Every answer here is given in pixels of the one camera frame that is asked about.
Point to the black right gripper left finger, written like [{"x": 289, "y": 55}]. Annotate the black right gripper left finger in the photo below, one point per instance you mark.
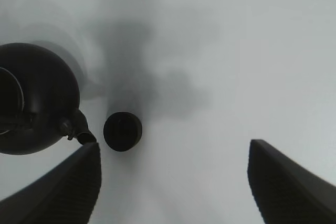
[{"x": 66, "y": 194}]

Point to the black round teapot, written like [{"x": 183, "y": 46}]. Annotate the black round teapot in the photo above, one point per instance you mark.
[{"x": 39, "y": 100}]

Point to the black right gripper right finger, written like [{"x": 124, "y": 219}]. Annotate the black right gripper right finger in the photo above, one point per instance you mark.
[{"x": 284, "y": 191}]

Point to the small black teacup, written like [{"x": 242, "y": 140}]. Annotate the small black teacup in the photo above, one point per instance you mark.
[{"x": 122, "y": 131}]

